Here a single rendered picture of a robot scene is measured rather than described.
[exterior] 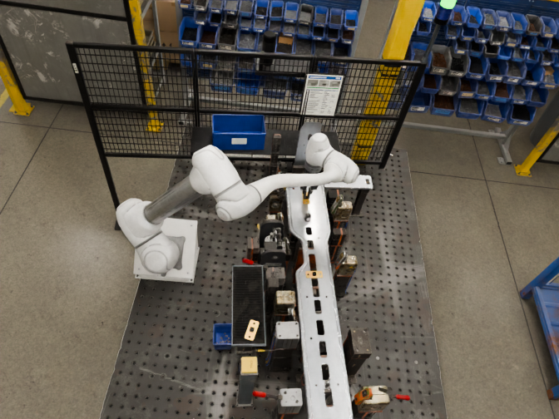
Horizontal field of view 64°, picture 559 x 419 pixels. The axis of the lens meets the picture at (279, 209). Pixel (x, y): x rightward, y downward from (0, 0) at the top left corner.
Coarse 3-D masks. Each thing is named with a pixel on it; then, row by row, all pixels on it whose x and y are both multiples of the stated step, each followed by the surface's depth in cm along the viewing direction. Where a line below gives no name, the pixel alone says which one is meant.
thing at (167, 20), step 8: (160, 0) 414; (168, 0) 415; (160, 8) 418; (168, 8) 418; (152, 16) 452; (160, 16) 424; (168, 16) 424; (144, 24) 441; (152, 24) 442; (160, 24) 430; (168, 24) 430; (176, 24) 431; (160, 32) 437; (168, 32) 438; (176, 32) 438; (168, 40) 444; (176, 40) 444; (168, 56) 458; (176, 56) 458; (168, 64) 477
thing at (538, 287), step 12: (552, 264) 311; (540, 276) 323; (552, 276) 316; (528, 288) 335; (540, 288) 331; (552, 288) 330; (540, 300) 321; (552, 300) 326; (540, 312) 318; (552, 312) 320; (552, 324) 313; (552, 336) 304; (552, 348) 300; (552, 360) 298; (552, 396) 293
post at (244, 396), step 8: (240, 360) 178; (240, 368) 176; (240, 376) 176; (248, 376) 176; (256, 376) 177; (240, 384) 186; (248, 384) 186; (240, 392) 195; (248, 392) 196; (240, 400) 204; (248, 400) 205
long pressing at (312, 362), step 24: (288, 192) 253; (288, 216) 242; (312, 216) 244; (312, 240) 235; (312, 288) 217; (312, 312) 210; (336, 312) 211; (312, 336) 202; (336, 336) 203; (312, 360) 196; (336, 360) 197; (312, 384) 189; (336, 384) 190; (312, 408) 183; (336, 408) 184
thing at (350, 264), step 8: (352, 256) 225; (344, 264) 223; (352, 264) 223; (336, 272) 231; (344, 272) 229; (352, 272) 229; (336, 280) 236; (344, 280) 236; (336, 288) 242; (344, 288) 243; (336, 296) 249
